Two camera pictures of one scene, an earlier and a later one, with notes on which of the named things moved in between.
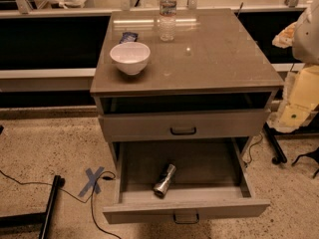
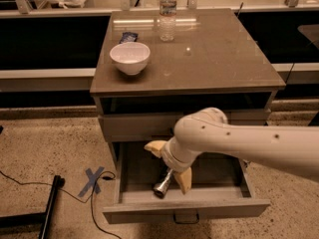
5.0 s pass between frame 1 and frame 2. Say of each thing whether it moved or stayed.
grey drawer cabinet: stayed
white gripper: moved
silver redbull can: stayed
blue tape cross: stayed
